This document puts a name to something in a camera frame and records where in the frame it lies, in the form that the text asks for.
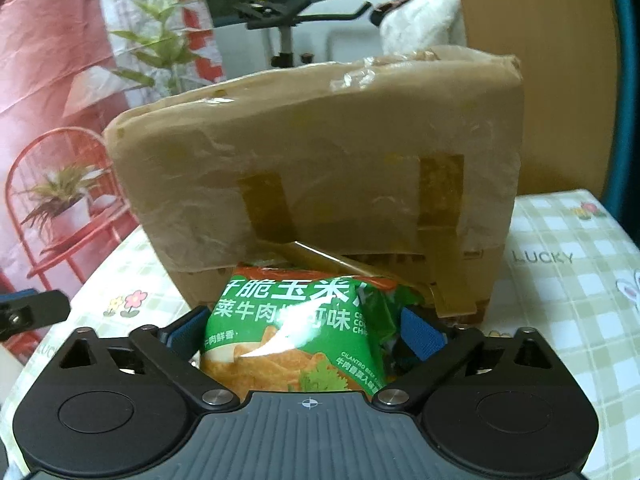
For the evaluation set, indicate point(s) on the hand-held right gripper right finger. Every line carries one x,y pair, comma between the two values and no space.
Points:
421,336

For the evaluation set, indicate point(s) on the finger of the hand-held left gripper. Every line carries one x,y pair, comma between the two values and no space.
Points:
37,310

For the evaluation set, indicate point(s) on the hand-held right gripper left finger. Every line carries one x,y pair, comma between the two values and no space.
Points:
186,335

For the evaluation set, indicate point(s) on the green corn chip bag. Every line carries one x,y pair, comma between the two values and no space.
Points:
280,330

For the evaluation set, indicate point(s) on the tape-wrapped cardboard box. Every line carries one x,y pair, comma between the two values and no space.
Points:
320,160

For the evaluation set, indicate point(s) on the green checked tablecloth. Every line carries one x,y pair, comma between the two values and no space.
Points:
555,320

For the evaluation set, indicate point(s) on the wooden panel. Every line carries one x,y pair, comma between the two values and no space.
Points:
535,75

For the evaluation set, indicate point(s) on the white quilted blanket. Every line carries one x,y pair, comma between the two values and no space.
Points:
420,25

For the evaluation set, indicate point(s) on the teal chair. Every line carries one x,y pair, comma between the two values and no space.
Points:
625,100

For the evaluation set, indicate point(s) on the black exercise bike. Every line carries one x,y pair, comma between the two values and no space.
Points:
285,20

